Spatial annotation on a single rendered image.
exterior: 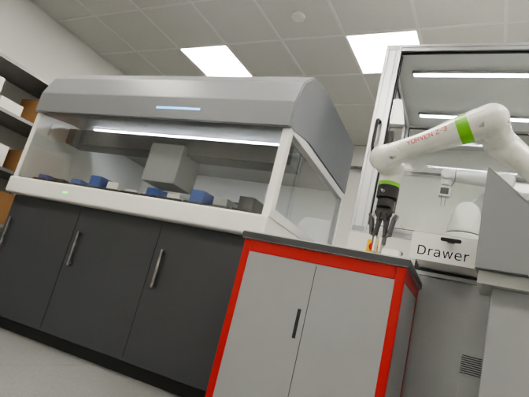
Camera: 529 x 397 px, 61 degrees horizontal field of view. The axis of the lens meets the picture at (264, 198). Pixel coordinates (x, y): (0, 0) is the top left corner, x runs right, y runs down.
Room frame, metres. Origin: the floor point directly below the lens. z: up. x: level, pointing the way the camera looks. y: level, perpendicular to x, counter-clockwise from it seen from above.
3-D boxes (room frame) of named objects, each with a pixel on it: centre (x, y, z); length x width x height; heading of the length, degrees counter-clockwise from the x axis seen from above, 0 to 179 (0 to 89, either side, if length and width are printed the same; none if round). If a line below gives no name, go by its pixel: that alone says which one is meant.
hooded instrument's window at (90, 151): (2.98, 0.53, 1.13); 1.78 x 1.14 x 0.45; 64
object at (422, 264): (1.87, -0.84, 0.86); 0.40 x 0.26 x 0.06; 154
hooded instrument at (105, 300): (3.00, 0.54, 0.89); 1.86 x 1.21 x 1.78; 64
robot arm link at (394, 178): (1.87, -0.51, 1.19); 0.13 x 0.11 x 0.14; 143
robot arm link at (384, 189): (1.87, -0.52, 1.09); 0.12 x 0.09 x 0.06; 139
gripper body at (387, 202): (1.87, -0.52, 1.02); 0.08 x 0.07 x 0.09; 49
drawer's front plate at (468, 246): (1.68, -0.74, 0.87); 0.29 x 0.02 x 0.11; 64
